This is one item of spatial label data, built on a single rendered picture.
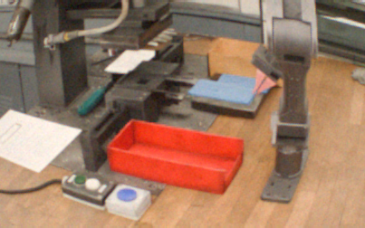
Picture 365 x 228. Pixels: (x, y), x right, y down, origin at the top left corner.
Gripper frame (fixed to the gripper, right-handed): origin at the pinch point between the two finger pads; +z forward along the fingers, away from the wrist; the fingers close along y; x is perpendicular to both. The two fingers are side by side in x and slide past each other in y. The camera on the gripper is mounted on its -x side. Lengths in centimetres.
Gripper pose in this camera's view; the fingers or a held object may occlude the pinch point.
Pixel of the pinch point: (255, 91)
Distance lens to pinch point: 120.1
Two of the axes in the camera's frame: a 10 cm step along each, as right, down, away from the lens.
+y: -8.0, -5.9, 0.6
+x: -3.9, 4.4, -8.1
